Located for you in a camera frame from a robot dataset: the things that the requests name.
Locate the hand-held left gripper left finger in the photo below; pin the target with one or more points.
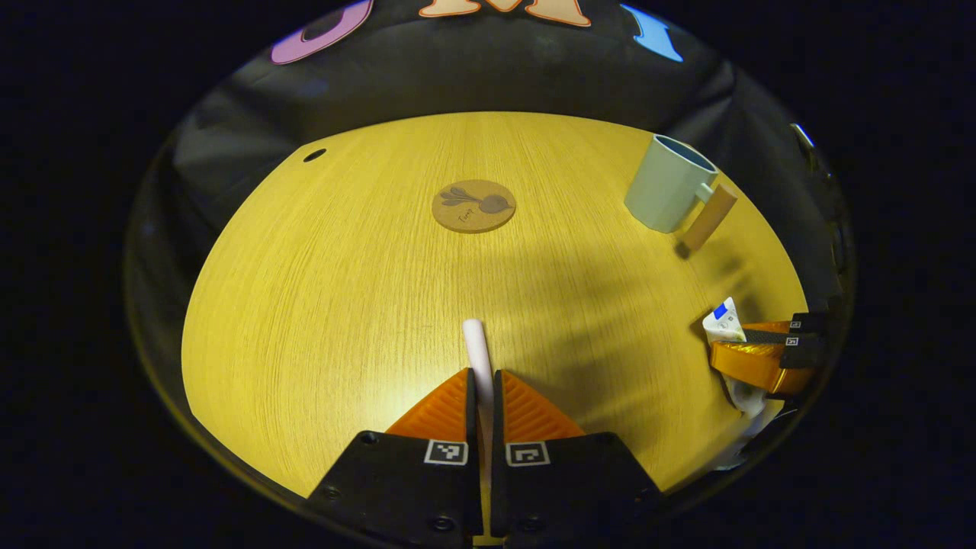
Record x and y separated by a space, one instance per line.
472 412

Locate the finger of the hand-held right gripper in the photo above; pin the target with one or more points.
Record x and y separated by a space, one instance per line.
801 326
751 366

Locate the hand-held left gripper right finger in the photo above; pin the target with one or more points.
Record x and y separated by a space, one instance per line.
497 412

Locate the pale green cup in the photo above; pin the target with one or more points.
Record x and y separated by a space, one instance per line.
663 191

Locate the round brown coaster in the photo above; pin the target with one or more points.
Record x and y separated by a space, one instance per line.
473 206

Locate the black backdrop cloth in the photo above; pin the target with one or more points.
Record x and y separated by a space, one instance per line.
496 69

